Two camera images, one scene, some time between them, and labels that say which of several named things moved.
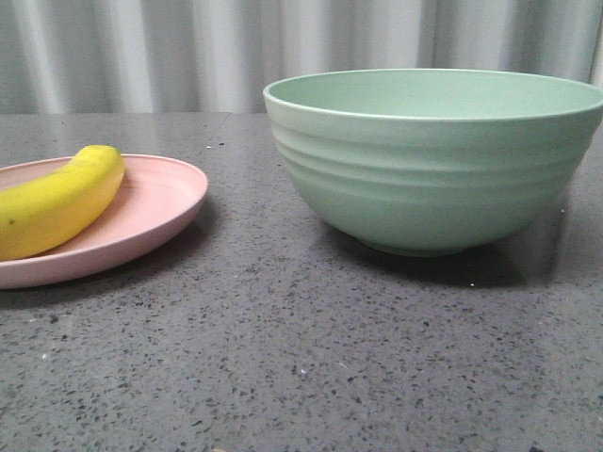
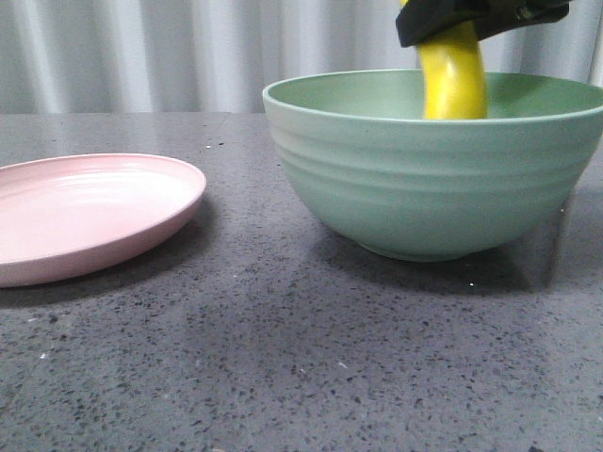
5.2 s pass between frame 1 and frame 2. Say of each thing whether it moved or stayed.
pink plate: stayed
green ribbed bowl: stayed
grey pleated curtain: stayed
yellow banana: moved
